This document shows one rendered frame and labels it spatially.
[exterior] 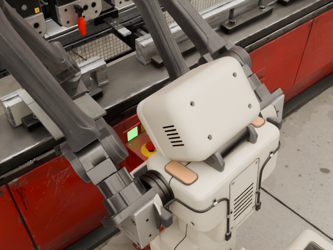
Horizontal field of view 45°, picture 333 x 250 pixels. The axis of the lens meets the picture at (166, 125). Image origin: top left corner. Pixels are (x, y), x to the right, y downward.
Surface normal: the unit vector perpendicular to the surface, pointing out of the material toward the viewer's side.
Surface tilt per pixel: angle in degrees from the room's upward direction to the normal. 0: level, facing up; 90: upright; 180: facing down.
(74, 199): 90
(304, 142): 0
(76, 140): 75
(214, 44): 27
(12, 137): 0
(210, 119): 48
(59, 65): 110
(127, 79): 0
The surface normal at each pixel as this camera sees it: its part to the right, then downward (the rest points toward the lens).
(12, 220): 0.63, 0.56
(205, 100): 0.52, -0.09
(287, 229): 0.01, -0.70
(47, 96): 0.31, 0.47
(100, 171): 0.02, 0.03
